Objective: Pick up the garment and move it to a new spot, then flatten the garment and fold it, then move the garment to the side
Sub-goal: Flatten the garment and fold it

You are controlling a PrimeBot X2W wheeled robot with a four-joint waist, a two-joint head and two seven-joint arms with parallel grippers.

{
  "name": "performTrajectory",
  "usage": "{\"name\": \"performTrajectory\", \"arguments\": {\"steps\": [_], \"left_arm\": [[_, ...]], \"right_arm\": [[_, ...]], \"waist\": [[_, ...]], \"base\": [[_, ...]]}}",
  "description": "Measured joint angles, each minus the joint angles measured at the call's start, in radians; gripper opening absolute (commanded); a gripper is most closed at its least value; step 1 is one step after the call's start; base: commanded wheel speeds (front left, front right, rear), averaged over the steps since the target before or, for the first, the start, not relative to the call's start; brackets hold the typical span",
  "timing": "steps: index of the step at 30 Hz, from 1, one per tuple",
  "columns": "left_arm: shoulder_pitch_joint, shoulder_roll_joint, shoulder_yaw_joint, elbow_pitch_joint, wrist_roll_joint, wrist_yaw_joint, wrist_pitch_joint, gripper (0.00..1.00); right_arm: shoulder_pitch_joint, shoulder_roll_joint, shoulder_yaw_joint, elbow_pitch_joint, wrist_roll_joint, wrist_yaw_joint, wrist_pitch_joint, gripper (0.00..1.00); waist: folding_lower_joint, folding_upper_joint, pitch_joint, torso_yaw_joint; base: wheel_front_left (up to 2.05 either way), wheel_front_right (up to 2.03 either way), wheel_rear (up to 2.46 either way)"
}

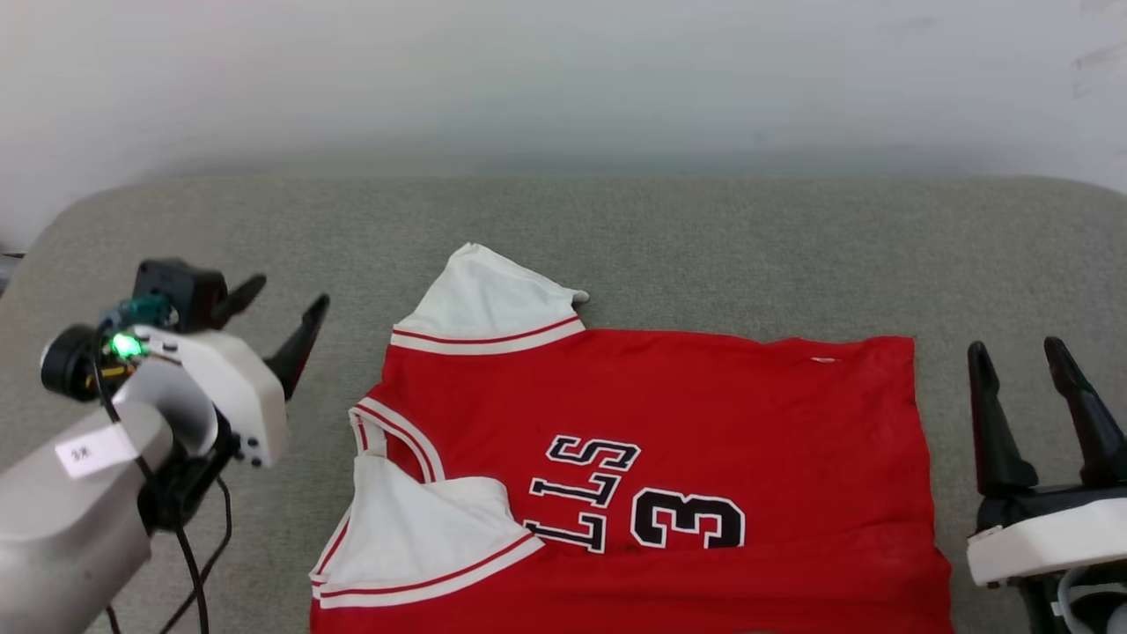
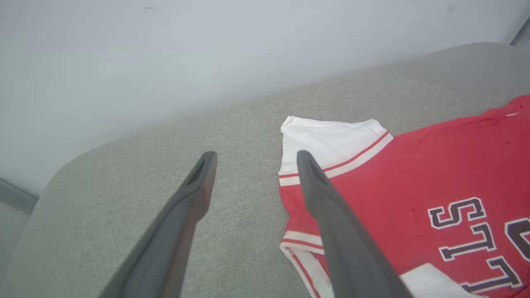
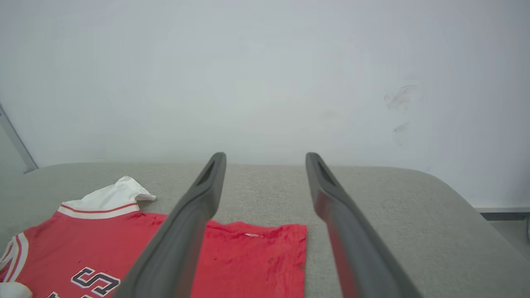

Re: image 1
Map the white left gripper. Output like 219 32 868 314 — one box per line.
40 274 332 468

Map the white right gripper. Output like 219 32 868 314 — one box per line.
965 336 1127 590

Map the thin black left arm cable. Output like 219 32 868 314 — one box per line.
92 352 235 634

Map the teal camera cable connector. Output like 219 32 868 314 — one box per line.
101 294 174 328

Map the red and white Bulls jersey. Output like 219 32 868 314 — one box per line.
307 242 957 634

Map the white paper label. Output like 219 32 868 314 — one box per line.
55 424 141 480

